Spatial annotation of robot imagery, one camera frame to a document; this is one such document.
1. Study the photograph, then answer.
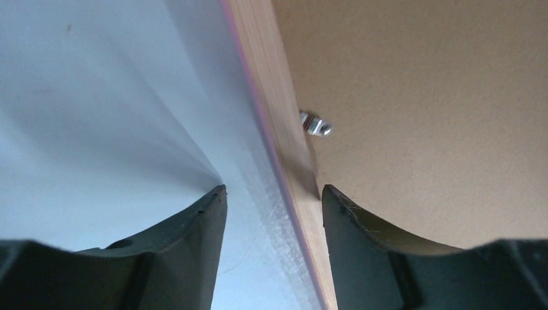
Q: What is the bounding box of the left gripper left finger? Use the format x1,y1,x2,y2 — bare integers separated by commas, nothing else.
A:
1,185,227,309

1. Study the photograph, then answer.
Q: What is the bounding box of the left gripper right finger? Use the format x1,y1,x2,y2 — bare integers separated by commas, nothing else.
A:
322,185,547,309

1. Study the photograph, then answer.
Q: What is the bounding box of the brown cardboard backing board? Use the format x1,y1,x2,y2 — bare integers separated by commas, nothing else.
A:
273,1,547,248

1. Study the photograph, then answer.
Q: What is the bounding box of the pink wooden photo frame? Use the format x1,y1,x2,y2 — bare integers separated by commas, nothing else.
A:
222,1,338,309

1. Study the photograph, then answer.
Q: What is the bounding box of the small metal retaining clip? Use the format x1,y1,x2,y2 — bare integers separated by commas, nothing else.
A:
299,110,333,137

